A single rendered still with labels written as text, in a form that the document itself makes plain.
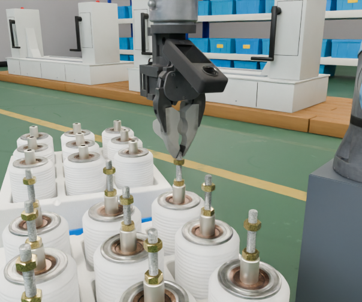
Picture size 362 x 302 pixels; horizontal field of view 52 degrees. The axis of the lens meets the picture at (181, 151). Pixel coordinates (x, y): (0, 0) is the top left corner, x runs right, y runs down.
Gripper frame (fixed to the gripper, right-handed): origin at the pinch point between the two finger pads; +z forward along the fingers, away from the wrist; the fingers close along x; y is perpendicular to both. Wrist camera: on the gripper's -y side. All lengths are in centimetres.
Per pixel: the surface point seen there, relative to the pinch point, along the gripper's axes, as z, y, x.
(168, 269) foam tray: 16.5, -6.5, 6.9
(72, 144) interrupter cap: 9.1, 44.6, 4.0
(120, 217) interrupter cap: 9.0, 0.2, 11.4
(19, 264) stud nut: 0.8, -17.5, 29.3
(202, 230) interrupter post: 8.5, -11.0, 3.8
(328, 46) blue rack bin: -3, 245, -390
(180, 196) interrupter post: 8.0, -0.4, 0.5
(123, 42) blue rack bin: -3, 599, -283
